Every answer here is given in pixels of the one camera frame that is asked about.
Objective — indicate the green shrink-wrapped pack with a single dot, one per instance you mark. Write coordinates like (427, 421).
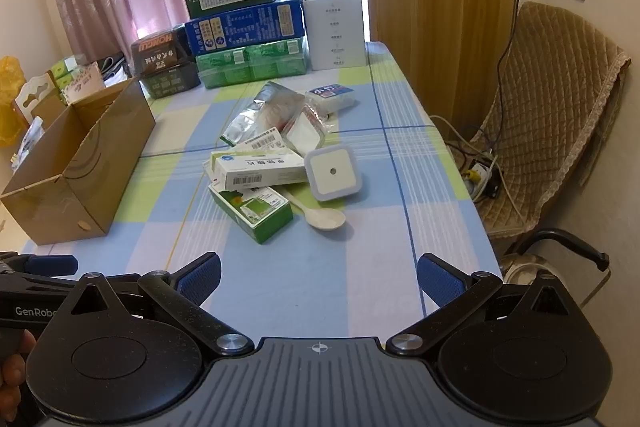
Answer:
(250, 64)

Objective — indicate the wooden door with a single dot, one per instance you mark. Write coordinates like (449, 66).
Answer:
(440, 7)

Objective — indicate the white ointment box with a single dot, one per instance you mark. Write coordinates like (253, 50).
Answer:
(262, 139)

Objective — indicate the yellow plastic bag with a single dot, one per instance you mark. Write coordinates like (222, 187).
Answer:
(10, 107)

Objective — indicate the black folded bag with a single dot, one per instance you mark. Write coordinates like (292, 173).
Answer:
(115, 66)

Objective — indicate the square white night light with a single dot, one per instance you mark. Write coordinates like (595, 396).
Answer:
(332, 172)

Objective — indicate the white wooden chair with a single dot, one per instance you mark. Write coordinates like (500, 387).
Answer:
(35, 94)

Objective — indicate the black snack pack brown label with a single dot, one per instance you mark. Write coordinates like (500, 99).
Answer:
(160, 49)

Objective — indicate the printed paper envelope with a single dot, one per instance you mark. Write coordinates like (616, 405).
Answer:
(85, 82)

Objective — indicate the clear box blue label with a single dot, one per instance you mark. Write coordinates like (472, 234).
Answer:
(332, 97)

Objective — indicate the white blue medicine box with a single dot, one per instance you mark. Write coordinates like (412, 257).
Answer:
(260, 169)

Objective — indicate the white plastic spoon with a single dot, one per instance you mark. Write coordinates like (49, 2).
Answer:
(325, 219)

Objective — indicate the checked tablecloth desktop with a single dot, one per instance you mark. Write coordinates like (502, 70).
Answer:
(325, 287)

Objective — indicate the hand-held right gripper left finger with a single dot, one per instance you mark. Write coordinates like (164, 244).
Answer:
(201, 281)

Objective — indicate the clear plastic container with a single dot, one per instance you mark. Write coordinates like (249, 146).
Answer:
(305, 134)

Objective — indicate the person's left hand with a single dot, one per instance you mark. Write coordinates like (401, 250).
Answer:
(10, 377)

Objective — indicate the chair with brown quilted cover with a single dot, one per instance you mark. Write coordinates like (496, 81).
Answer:
(550, 107)

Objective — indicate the green tissue pack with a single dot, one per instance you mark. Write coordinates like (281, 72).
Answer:
(59, 68)
(66, 82)

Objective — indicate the clear printed plastic bag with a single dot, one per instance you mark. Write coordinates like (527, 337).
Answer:
(27, 142)

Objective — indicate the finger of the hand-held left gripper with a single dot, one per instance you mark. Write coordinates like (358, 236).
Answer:
(50, 265)
(40, 283)

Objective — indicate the tall white carton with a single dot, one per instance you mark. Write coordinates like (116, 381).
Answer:
(334, 27)

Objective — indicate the silver foil bag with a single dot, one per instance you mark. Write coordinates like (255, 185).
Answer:
(260, 107)

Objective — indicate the metal pot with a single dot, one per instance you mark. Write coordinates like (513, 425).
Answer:
(525, 269)

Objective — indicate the power strip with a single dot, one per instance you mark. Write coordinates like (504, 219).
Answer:
(482, 179)

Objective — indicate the brown cardboard box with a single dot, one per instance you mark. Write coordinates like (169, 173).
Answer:
(90, 177)

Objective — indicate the green medicine box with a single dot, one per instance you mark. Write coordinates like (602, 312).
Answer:
(255, 209)

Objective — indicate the blue carton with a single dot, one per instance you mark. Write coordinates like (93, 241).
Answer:
(245, 27)

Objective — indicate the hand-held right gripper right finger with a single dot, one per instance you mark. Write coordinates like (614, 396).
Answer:
(439, 282)

